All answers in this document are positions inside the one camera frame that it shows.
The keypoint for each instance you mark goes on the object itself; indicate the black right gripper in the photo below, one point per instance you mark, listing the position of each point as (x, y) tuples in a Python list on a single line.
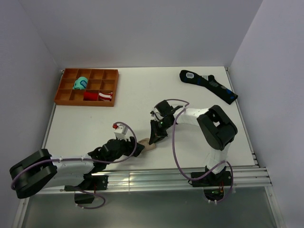
[(156, 134)]

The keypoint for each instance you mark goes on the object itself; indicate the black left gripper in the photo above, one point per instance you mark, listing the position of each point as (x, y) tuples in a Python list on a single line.
[(130, 146)]

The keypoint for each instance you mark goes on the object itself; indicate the beige sock with red toe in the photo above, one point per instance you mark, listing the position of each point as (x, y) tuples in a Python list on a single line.
[(147, 147)]

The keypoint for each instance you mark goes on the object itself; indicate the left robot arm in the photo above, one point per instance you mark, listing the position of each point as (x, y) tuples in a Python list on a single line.
[(41, 170)]

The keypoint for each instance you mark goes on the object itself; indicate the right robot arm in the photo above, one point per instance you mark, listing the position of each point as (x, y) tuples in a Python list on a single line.
[(217, 128)]

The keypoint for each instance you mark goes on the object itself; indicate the rolled red white striped sock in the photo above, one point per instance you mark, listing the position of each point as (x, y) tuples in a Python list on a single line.
[(105, 96)]

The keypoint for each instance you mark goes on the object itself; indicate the black blue patterned sock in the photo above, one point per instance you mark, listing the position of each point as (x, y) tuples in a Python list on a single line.
[(209, 82)]

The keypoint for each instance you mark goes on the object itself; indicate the orange compartment tray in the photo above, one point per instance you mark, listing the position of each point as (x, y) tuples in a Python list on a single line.
[(99, 80)]

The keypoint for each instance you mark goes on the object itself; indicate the rolled teal sock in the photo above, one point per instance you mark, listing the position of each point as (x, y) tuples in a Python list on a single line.
[(80, 83)]

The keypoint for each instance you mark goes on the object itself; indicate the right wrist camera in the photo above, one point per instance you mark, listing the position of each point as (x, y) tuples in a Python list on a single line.
[(155, 114)]

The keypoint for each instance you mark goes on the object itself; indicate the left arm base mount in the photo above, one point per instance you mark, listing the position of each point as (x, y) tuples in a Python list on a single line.
[(88, 189)]

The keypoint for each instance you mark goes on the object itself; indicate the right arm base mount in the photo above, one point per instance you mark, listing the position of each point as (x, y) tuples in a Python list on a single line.
[(217, 182)]

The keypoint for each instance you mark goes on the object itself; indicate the aluminium rail frame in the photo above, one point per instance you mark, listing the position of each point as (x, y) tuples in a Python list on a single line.
[(149, 192)]

